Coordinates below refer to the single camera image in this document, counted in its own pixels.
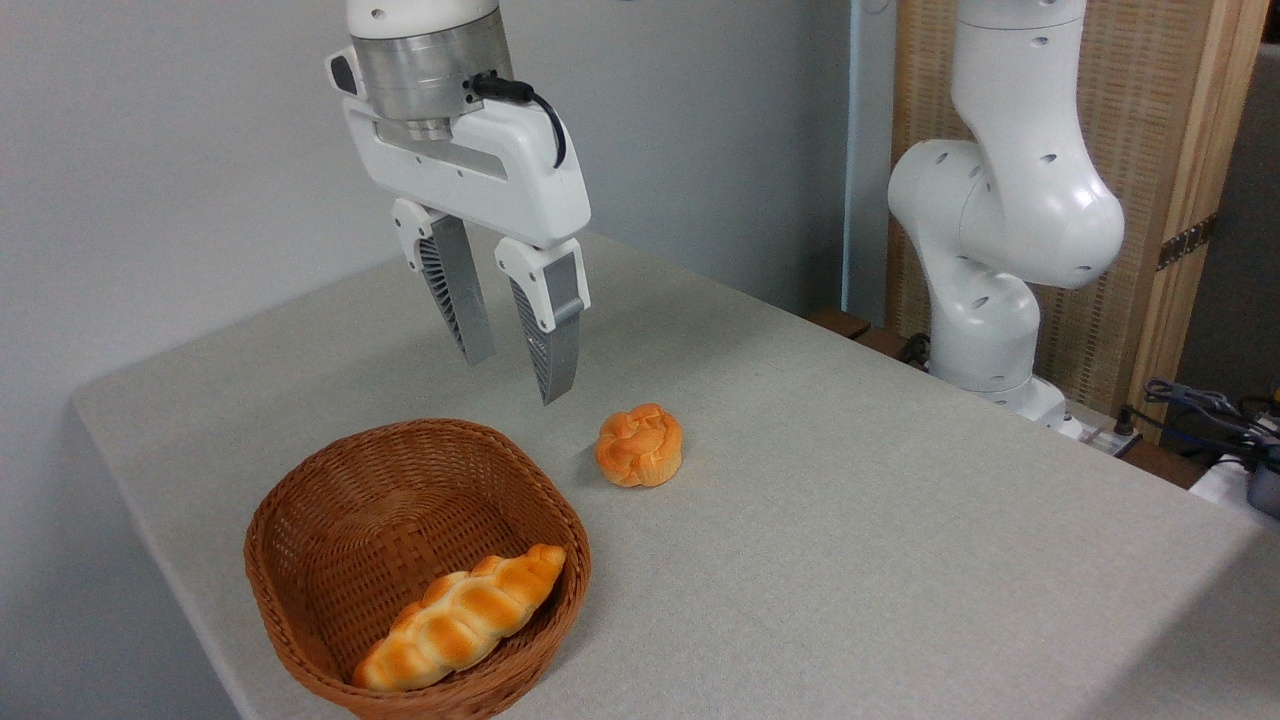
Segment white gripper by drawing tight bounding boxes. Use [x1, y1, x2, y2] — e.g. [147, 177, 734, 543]
[326, 48, 592, 406]

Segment long braided bread loaf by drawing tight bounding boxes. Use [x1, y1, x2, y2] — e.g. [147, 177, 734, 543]
[352, 543, 568, 693]

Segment round orange bread bun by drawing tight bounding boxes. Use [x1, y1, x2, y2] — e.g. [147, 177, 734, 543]
[595, 403, 685, 489]

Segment brown wicker basket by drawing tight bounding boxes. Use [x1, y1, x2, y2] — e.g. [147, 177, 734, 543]
[243, 418, 593, 720]

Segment brown wooden base block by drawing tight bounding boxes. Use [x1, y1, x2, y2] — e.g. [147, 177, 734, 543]
[808, 307, 931, 366]

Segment pale blue vertical trim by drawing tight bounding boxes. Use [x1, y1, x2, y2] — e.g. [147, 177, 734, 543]
[843, 0, 898, 323]

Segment white power strip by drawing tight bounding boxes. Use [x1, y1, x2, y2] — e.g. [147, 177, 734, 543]
[1060, 405, 1141, 456]

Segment dark metal screen hinge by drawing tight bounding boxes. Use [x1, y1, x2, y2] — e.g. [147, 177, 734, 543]
[1157, 212, 1219, 271]

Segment white plastic box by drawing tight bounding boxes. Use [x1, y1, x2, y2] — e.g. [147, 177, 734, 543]
[1190, 455, 1280, 531]

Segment grey plastic container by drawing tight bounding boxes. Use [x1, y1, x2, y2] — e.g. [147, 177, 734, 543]
[1245, 455, 1280, 519]

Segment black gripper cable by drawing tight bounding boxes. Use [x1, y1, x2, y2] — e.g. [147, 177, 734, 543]
[470, 72, 568, 169]

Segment tangled black cables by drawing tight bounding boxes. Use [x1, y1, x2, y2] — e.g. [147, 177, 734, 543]
[1120, 378, 1280, 466]

